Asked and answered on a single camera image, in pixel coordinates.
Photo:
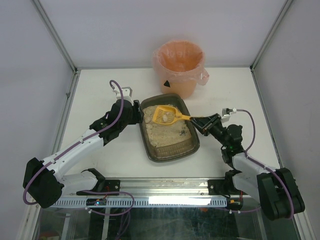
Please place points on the yellow litter scoop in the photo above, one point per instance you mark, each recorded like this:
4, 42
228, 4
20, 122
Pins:
168, 115

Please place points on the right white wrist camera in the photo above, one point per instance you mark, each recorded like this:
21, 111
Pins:
226, 114

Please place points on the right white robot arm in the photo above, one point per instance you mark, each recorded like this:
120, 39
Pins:
274, 189

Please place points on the left aluminium frame post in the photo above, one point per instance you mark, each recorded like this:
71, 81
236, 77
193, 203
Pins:
54, 34

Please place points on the aluminium frame post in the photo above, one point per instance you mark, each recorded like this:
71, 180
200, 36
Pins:
54, 34
278, 20

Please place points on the white slotted cable duct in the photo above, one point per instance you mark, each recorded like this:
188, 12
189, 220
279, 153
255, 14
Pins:
141, 202

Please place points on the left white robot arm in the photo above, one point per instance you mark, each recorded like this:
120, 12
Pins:
47, 180

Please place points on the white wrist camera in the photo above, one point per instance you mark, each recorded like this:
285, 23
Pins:
226, 114
126, 92

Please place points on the orange trash bin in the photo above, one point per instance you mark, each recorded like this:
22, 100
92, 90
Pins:
182, 88

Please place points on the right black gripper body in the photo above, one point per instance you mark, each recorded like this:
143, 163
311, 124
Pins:
210, 125

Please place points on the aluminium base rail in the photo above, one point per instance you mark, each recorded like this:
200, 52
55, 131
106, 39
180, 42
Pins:
145, 187

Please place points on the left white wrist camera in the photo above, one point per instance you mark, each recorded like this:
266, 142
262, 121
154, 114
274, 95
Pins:
126, 92

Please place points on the right aluminium frame post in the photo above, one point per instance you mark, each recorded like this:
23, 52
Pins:
278, 20

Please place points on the pink plastic bin liner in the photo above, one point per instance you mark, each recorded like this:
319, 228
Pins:
179, 61

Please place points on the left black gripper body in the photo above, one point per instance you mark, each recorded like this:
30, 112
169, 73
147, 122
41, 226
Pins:
136, 111

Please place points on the grey plastic litter box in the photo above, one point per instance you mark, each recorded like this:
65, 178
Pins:
171, 152

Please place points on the beige cat litter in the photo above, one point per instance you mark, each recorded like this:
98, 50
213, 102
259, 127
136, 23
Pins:
164, 135

